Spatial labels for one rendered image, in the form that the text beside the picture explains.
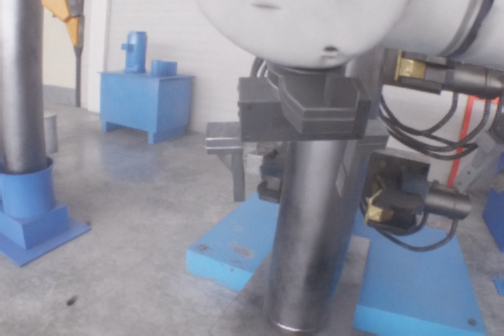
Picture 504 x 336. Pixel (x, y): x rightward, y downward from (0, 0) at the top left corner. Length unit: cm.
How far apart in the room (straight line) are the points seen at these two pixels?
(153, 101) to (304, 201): 251
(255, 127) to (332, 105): 11
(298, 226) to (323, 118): 62
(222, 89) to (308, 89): 334
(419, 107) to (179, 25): 264
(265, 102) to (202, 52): 341
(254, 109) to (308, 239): 58
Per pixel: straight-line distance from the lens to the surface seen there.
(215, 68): 363
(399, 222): 118
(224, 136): 35
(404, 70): 104
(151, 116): 322
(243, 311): 113
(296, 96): 25
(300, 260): 90
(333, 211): 83
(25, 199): 167
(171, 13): 399
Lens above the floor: 93
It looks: 16 degrees down
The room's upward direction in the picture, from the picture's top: 6 degrees clockwise
